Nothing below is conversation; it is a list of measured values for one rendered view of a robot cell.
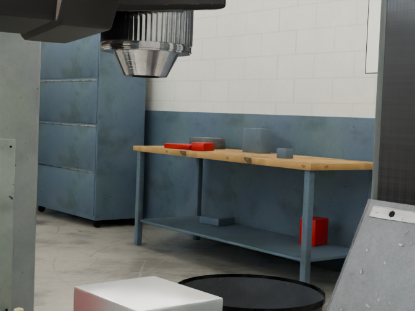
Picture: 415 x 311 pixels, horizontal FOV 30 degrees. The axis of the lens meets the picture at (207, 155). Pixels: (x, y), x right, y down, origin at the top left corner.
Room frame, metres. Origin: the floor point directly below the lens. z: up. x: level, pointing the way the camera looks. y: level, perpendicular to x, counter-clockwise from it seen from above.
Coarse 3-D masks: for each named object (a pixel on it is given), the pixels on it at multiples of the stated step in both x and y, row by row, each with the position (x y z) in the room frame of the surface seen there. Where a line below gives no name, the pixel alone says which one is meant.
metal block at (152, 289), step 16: (80, 288) 0.39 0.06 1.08; (96, 288) 0.39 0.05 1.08; (112, 288) 0.39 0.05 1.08; (128, 288) 0.39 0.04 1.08; (144, 288) 0.39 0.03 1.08; (160, 288) 0.39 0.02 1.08; (176, 288) 0.40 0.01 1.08; (192, 288) 0.40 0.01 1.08; (80, 304) 0.39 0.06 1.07; (96, 304) 0.37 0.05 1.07; (112, 304) 0.36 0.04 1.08; (128, 304) 0.36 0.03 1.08; (144, 304) 0.36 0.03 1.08; (160, 304) 0.36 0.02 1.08; (176, 304) 0.36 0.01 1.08; (192, 304) 0.37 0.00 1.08; (208, 304) 0.37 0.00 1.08
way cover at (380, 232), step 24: (384, 216) 0.72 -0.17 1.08; (408, 216) 0.70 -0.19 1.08; (360, 240) 0.72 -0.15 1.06; (384, 240) 0.70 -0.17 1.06; (408, 240) 0.68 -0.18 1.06; (360, 264) 0.71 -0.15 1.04; (384, 264) 0.69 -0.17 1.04; (408, 264) 0.67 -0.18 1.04; (336, 288) 0.71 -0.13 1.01; (360, 288) 0.70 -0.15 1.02; (384, 288) 0.68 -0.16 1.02; (408, 288) 0.66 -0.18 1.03
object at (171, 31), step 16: (128, 16) 0.37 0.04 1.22; (144, 16) 0.37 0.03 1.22; (160, 16) 0.37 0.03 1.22; (176, 16) 0.38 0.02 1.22; (192, 16) 0.39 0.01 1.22; (112, 32) 0.38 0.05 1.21; (128, 32) 0.37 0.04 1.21; (144, 32) 0.37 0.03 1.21; (160, 32) 0.37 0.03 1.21; (176, 32) 0.38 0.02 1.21; (192, 32) 0.39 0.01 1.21; (112, 48) 0.38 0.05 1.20; (128, 48) 0.37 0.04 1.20; (144, 48) 0.37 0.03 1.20; (160, 48) 0.37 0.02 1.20; (176, 48) 0.38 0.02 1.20
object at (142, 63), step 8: (120, 56) 0.38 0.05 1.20; (128, 56) 0.38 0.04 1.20; (136, 56) 0.38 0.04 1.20; (144, 56) 0.38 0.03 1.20; (152, 56) 0.38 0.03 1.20; (160, 56) 0.38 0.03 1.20; (168, 56) 0.38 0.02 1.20; (176, 56) 0.39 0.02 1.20; (120, 64) 0.39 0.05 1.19; (128, 64) 0.38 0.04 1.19; (136, 64) 0.38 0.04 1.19; (144, 64) 0.38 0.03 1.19; (152, 64) 0.38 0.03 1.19; (160, 64) 0.38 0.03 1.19; (168, 64) 0.39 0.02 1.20; (128, 72) 0.38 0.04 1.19; (136, 72) 0.38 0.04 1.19; (144, 72) 0.38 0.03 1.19; (152, 72) 0.38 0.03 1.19; (160, 72) 0.38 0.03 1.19; (168, 72) 0.39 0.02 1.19
